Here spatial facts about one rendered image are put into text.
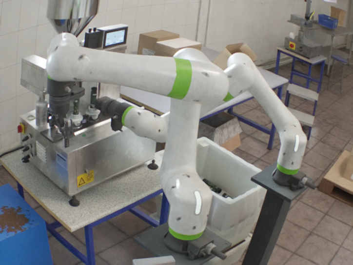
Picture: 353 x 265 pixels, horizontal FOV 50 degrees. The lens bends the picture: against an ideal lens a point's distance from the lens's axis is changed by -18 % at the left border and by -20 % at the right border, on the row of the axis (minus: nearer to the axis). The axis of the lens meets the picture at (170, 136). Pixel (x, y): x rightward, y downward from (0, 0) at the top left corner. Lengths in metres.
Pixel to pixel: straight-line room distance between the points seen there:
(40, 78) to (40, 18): 1.57
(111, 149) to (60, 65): 1.00
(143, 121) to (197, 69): 0.64
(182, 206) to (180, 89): 0.40
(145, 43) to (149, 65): 2.65
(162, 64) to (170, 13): 3.47
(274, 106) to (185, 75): 0.90
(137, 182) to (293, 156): 0.79
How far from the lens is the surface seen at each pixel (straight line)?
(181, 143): 1.49
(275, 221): 2.14
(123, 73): 1.16
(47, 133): 2.00
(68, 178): 1.94
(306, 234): 3.30
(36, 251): 2.23
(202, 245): 1.50
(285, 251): 3.09
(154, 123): 1.83
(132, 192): 2.13
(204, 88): 1.22
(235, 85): 1.80
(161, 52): 3.63
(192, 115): 1.45
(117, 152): 2.10
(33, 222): 2.13
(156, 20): 4.50
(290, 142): 1.93
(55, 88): 1.30
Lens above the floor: 1.96
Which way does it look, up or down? 27 degrees down
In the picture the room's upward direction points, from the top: 7 degrees clockwise
